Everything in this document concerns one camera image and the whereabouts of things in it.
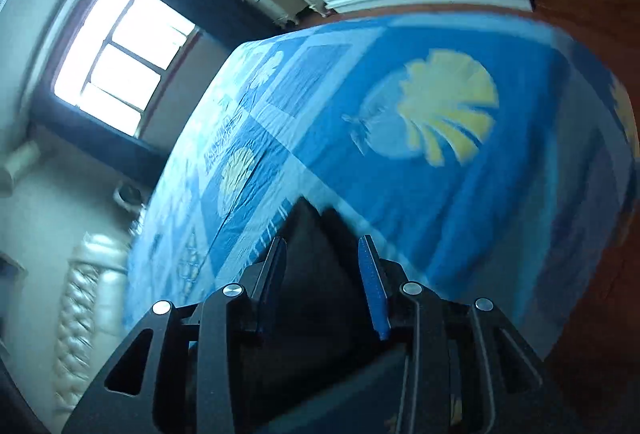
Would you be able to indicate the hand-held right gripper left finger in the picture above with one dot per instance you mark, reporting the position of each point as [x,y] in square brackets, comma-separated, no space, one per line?
[272,286]

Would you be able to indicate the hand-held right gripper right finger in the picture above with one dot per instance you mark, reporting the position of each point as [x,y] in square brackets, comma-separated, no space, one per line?
[376,296]

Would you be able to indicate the black pants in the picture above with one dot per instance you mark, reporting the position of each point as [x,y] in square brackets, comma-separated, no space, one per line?
[320,294]

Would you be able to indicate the blue printed bedsheet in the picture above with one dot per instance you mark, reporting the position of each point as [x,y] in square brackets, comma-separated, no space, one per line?
[450,194]

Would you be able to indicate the white tufted headboard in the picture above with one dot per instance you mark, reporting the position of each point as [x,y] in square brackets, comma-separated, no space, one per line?
[85,314]

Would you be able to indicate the window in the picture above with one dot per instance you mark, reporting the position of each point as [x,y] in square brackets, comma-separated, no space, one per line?
[125,64]

